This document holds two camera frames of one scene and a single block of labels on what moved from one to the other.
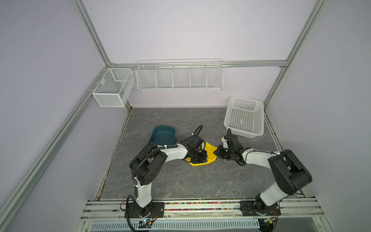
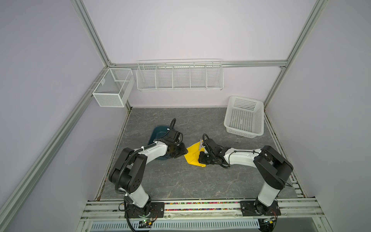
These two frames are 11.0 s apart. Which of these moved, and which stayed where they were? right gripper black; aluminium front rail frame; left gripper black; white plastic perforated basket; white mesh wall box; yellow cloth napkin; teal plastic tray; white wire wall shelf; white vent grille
Moved: right gripper black; yellow cloth napkin; left gripper black
Stayed: white mesh wall box; teal plastic tray; white wire wall shelf; white vent grille; white plastic perforated basket; aluminium front rail frame
